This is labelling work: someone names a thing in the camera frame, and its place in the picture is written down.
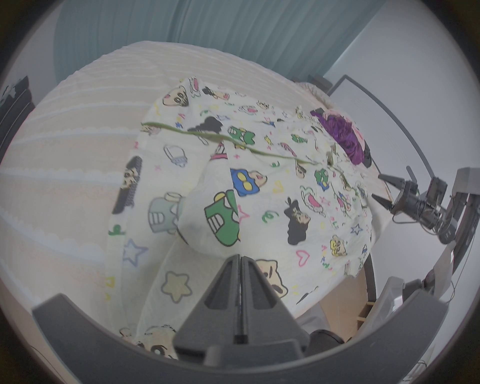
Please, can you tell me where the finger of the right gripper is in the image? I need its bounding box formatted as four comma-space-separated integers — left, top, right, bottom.
378, 173, 406, 193
372, 194, 397, 212

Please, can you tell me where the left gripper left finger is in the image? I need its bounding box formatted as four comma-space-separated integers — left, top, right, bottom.
172, 254, 241, 356

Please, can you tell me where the pale pink pillow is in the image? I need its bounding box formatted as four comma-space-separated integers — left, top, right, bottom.
296, 79, 331, 100

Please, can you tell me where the purple satin garment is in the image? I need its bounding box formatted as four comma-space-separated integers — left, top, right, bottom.
310, 109, 365, 166

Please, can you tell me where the white printed pyjama top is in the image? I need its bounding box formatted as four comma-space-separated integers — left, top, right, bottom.
106, 76, 376, 361

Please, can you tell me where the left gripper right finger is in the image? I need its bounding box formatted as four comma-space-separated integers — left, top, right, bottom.
242, 256, 310, 353

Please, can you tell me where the blue-green curtain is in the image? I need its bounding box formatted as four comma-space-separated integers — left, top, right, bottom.
176, 0, 379, 81
54, 0, 181, 81

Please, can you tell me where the bed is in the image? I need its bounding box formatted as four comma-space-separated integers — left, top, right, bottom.
0, 40, 437, 331

